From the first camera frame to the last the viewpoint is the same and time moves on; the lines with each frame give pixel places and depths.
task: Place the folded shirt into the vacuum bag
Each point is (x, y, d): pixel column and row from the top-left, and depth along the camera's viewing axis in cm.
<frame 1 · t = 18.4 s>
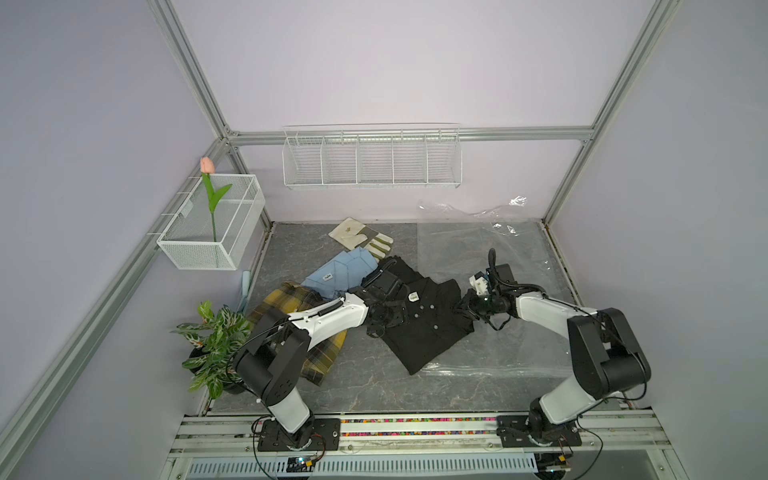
left hand: (398, 322, 88), fingers open
right hand: (452, 307, 92), fingers closed
green potted plant: (219, 334, 63), point 29 cm above the table
cream green work glove: (354, 234, 119), on the table
clear plastic vacuum bag: (455, 243, 117), on the table
black folded shirt: (432, 322, 94), point 2 cm above the table
light blue folded shirt: (344, 272, 106), on the table

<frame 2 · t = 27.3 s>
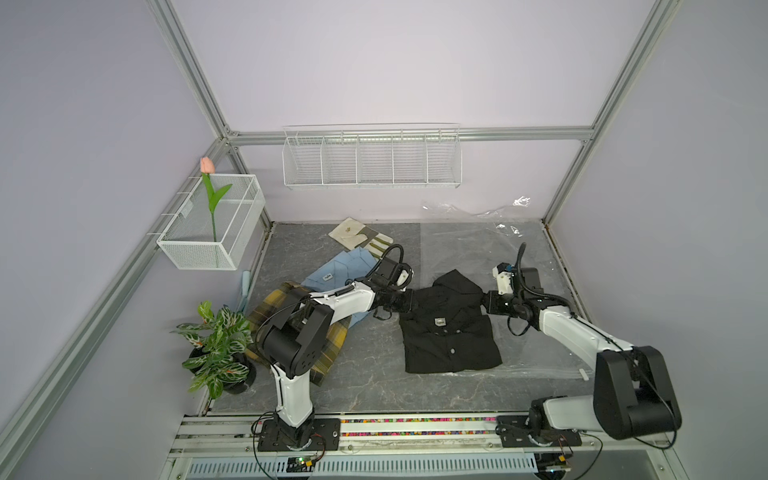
left hand: (418, 305, 91), fingers closed
right hand: (483, 296, 91), fingers closed
black folded shirt: (447, 328, 91), point 3 cm above the table
the other named things where they were.

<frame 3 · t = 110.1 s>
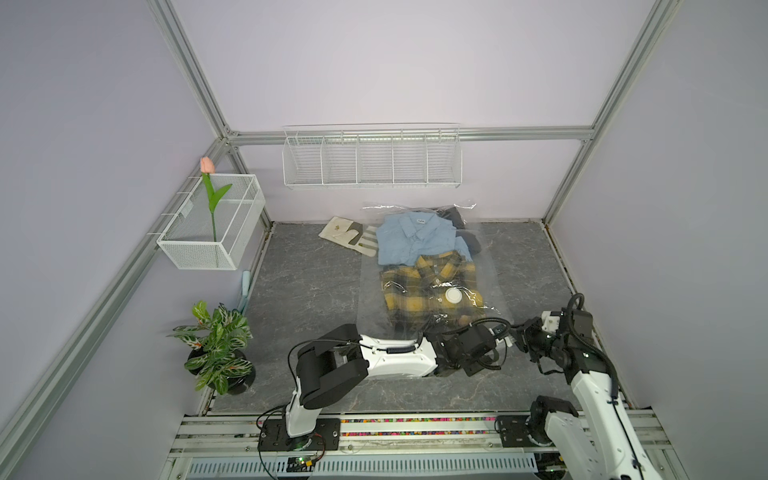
left hand: (480, 348, 81), fingers open
right hand: (506, 324, 82), fingers closed
light blue folded shirt: (402, 238, 113), point 4 cm above the table
yellow plaid shirt: (439, 290, 98), point 4 cm above the table
white vacuum bag valve: (453, 295, 96), point 5 cm above the table
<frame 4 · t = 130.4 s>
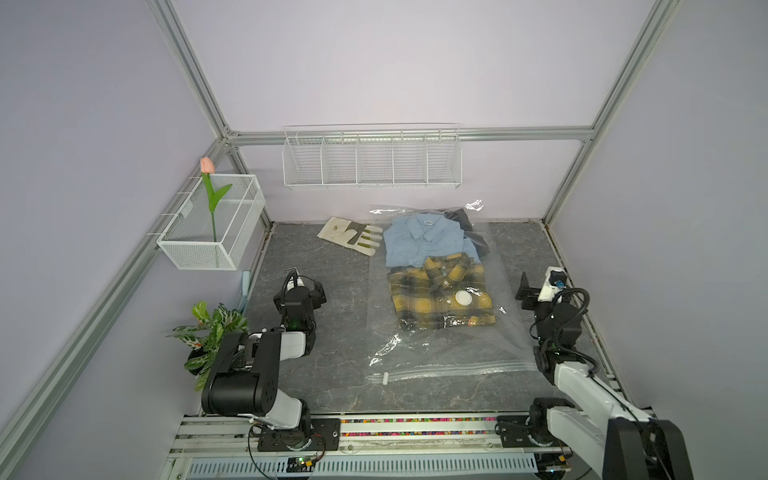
left hand: (301, 286, 92), fingers open
right hand: (541, 274, 82), fingers open
white vacuum bag valve: (463, 297, 96), point 4 cm above the table
